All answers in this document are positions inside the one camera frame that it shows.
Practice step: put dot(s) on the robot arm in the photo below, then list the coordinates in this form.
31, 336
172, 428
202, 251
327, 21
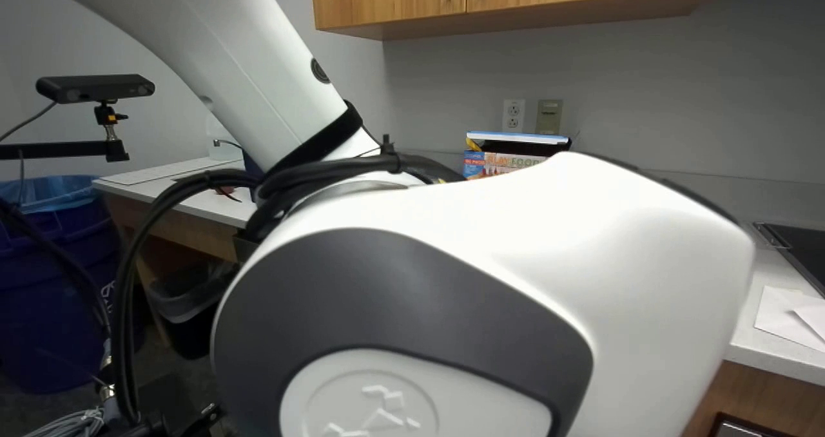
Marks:
490, 276

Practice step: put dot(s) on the colourful toy food box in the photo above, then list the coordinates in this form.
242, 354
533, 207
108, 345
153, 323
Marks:
509, 153

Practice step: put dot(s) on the black waste bin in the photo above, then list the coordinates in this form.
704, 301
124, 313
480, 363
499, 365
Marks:
187, 308

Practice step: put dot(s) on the blue recycling bin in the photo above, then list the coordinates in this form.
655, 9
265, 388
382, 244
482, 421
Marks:
45, 282

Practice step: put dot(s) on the black sink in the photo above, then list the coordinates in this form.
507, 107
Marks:
799, 250

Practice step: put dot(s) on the white paper sheet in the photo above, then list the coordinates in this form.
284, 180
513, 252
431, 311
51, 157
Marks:
789, 318

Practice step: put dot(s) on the white wall socket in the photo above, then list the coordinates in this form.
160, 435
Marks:
513, 115

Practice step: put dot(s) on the grey wall switch plate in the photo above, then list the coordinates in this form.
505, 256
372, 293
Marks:
549, 116

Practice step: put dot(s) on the camera on mount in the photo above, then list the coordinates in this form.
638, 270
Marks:
97, 87

